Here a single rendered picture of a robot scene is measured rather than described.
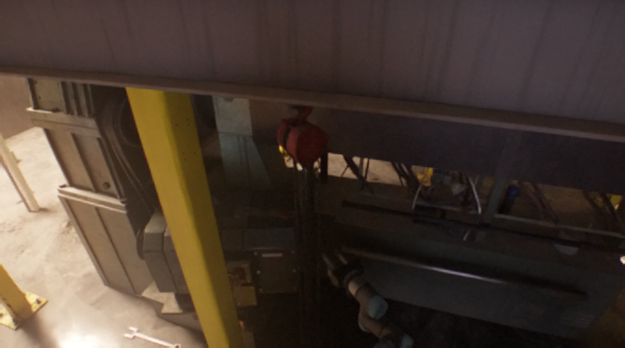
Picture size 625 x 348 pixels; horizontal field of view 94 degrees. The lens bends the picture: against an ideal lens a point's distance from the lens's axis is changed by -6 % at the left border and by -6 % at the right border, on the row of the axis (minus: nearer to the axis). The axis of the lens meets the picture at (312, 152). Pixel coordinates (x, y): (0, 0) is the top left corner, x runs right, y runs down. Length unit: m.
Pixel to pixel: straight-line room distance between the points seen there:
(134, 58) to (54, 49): 0.26
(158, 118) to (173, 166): 0.13
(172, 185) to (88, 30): 0.40
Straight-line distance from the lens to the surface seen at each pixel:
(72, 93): 1.80
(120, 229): 2.10
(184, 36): 0.71
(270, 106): 1.72
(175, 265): 1.73
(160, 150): 0.81
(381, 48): 0.56
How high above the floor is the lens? 1.89
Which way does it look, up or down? 30 degrees down
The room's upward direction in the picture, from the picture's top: straight up
